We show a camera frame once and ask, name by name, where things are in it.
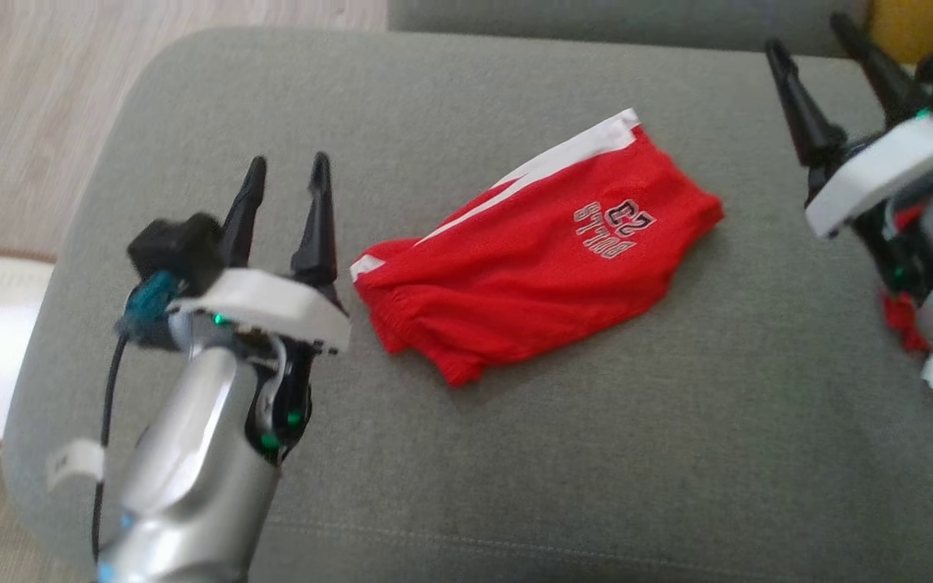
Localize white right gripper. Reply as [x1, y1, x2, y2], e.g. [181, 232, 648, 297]
[765, 11, 933, 240]

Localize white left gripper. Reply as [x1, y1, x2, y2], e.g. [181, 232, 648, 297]
[171, 151, 351, 355]

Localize red basketball jersey white trim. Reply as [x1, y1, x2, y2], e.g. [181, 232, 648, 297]
[881, 290, 933, 398]

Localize red basketball shorts white stripe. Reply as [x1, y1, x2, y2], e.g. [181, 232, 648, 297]
[349, 108, 725, 387]

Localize large grey sofa seat cushion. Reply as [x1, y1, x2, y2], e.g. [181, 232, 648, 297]
[1, 28, 933, 583]

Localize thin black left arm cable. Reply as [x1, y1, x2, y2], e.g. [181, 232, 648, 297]
[91, 271, 185, 564]

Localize white cable label tag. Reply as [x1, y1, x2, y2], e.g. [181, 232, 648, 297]
[45, 438, 106, 492]

